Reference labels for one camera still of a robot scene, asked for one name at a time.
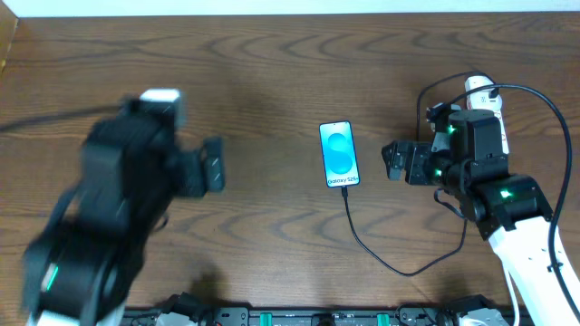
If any blue Galaxy smartphone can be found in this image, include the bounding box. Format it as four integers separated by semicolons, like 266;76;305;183
319;120;360;187

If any black USB charging cable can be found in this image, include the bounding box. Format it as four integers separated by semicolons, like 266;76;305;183
340;70;500;278

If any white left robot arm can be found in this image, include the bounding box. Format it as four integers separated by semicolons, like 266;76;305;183
23;112;225;325

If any white USB charger adapter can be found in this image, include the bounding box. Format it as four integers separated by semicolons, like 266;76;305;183
465;75;502;112

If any white power strip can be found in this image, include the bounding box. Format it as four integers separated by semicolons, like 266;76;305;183
464;75;511;155

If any white power strip cord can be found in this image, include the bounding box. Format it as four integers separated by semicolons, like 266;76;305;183
501;266;522;326

